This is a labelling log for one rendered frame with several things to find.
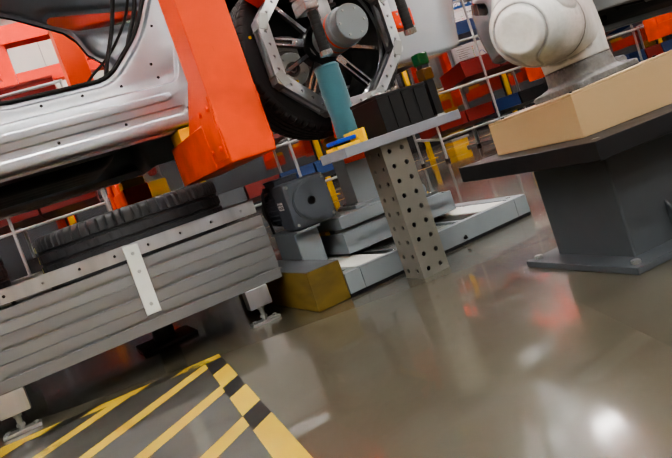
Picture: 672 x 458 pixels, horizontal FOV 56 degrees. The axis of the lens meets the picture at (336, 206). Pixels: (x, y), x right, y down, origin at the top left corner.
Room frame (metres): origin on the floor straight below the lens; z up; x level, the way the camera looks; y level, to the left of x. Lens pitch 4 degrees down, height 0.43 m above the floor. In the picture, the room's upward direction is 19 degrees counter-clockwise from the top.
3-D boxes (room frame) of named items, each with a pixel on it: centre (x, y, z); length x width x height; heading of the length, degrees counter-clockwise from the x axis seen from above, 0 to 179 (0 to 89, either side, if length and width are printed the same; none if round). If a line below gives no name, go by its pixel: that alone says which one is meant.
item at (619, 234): (1.50, -0.65, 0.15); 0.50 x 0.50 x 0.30; 19
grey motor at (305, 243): (2.41, 0.17, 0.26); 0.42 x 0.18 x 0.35; 26
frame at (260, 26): (2.33, -0.18, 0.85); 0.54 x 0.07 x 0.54; 116
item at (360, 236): (2.49, -0.14, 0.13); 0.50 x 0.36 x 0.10; 116
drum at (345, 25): (2.26, -0.21, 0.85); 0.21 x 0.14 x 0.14; 26
